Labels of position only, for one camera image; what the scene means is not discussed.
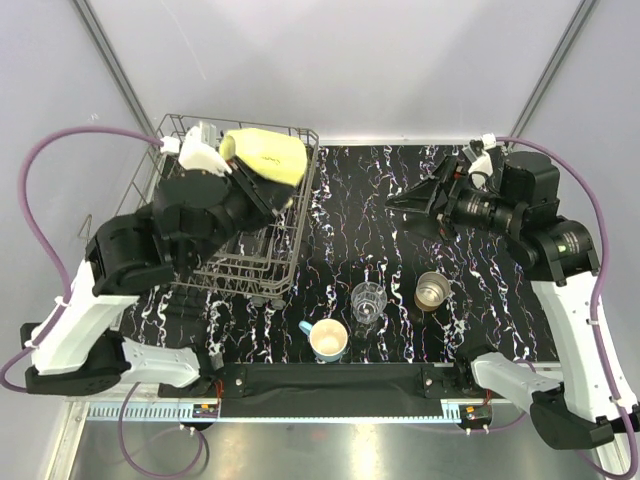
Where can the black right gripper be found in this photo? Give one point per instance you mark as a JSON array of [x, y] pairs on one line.
[[423, 196]]

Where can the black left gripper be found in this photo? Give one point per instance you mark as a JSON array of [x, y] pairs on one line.
[[271, 194]]

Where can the blue mug cream inside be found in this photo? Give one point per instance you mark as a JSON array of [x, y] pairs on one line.
[[328, 338]]

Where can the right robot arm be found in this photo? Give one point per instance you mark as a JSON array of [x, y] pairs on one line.
[[559, 259]]

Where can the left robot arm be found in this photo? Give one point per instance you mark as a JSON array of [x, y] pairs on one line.
[[192, 215]]

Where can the brown metal cup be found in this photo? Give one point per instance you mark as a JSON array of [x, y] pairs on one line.
[[432, 290]]

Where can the black marble pattern mat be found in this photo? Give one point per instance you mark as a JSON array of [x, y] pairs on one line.
[[351, 238]]

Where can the clear glass cup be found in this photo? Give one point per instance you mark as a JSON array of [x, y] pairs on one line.
[[368, 301]]

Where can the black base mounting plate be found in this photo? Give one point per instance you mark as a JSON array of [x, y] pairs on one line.
[[330, 391]]

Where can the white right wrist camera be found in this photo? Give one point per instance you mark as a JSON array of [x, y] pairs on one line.
[[477, 152]]

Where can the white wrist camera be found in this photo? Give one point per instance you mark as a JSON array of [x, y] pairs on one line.
[[477, 152], [197, 151]]

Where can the grey wire dish rack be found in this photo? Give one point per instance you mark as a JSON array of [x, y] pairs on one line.
[[258, 265]]

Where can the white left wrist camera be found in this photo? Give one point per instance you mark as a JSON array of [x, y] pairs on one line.
[[197, 151]]

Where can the white slotted cable duct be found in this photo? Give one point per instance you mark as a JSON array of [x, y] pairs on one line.
[[184, 412]]

